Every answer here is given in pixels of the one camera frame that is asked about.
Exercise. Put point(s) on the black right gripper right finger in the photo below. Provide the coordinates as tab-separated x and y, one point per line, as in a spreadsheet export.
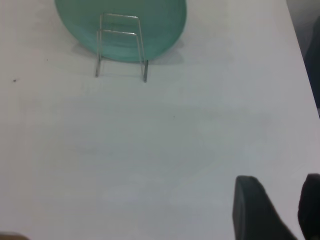
311	207

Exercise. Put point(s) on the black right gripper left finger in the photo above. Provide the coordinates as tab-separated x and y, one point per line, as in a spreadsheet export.
255	215

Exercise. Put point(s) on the green plate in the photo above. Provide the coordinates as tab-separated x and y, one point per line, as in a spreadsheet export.
120	25

